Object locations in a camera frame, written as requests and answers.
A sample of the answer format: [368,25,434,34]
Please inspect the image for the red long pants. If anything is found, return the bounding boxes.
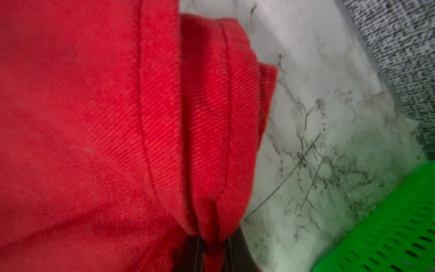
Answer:
[1,1,278,272]

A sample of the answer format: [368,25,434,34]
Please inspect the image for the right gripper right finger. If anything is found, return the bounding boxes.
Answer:
[222,227,260,272]

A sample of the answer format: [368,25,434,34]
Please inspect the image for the green plastic basket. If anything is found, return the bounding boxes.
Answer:
[312,162,435,272]

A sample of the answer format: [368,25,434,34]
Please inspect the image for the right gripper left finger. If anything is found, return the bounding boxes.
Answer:
[173,235,204,272]

